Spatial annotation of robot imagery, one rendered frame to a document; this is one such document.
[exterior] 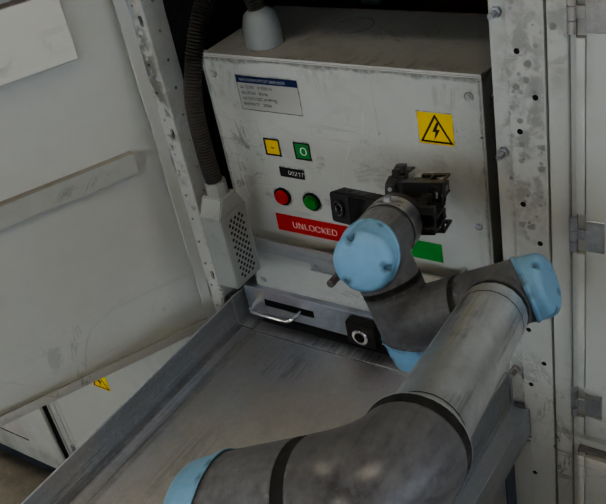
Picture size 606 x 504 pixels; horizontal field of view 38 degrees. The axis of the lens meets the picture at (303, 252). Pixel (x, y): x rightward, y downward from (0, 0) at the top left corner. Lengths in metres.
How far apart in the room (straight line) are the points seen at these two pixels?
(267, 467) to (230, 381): 0.91
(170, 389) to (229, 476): 0.90
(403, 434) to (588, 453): 0.81
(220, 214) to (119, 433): 0.41
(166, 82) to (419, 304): 0.67
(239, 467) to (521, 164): 0.64
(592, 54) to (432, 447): 0.55
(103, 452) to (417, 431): 0.91
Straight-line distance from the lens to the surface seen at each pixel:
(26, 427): 2.73
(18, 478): 2.91
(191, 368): 1.65
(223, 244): 1.51
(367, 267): 1.01
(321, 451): 0.69
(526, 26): 1.13
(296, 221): 1.54
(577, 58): 1.10
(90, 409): 2.36
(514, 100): 1.17
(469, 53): 1.31
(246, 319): 1.74
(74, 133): 1.54
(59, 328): 1.69
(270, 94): 1.43
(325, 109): 1.38
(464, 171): 1.31
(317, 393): 1.55
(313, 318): 1.65
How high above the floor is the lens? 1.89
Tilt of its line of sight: 33 degrees down
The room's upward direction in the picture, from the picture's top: 12 degrees counter-clockwise
